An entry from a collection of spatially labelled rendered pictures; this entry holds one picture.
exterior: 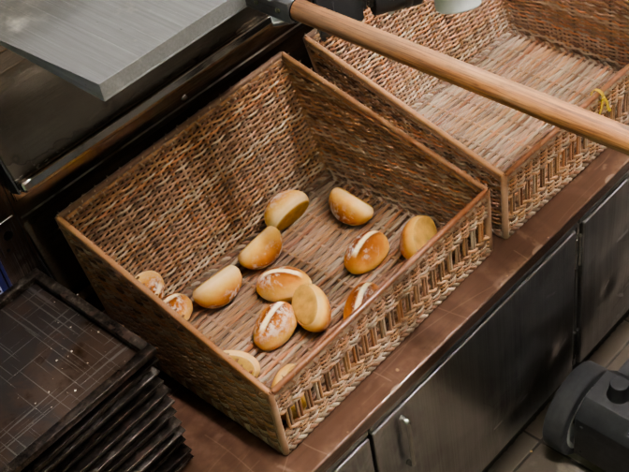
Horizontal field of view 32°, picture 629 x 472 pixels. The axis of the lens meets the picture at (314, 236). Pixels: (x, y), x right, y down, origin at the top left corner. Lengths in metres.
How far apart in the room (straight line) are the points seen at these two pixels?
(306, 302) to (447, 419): 0.36
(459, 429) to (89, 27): 1.00
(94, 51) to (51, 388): 0.47
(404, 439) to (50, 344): 0.64
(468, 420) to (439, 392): 0.17
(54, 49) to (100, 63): 0.09
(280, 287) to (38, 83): 0.53
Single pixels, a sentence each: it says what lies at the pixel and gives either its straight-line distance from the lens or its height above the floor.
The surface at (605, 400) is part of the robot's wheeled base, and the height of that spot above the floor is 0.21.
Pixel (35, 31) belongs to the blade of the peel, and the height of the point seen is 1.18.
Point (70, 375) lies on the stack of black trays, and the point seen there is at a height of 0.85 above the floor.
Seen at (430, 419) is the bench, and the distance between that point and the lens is 1.94.
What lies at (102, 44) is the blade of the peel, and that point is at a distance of 1.55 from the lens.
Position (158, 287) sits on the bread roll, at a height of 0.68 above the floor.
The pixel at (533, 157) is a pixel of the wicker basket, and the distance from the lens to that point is 1.95.
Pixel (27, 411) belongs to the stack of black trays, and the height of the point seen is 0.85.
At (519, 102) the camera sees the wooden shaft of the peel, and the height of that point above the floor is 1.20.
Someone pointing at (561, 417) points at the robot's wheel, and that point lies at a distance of 2.26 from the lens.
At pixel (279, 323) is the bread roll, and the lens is 1.82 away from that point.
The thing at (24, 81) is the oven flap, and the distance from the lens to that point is 1.76.
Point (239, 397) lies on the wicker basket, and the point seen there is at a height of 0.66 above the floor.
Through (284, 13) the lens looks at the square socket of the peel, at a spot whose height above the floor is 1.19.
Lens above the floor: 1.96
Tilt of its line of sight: 43 degrees down
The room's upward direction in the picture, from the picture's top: 11 degrees counter-clockwise
